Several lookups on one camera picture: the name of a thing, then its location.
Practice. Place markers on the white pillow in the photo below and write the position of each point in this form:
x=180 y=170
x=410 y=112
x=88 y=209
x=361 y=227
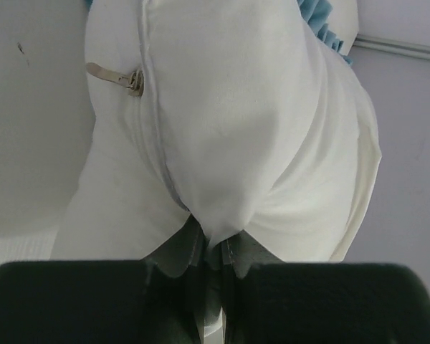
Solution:
x=290 y=160

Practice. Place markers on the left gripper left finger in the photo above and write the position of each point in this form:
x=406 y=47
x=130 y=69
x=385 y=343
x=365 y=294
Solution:
x=157 y=299

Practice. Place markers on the left aluminium frame post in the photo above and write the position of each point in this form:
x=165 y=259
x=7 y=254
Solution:
x=389 y=46

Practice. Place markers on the metal pillow zipper pull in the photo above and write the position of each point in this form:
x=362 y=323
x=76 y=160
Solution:
x=133 y=82

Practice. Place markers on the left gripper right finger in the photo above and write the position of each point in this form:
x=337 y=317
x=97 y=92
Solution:
x=266 y=300

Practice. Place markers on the blue patterned pillowcase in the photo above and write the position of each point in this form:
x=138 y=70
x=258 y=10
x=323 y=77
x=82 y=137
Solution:
x=273 y=38

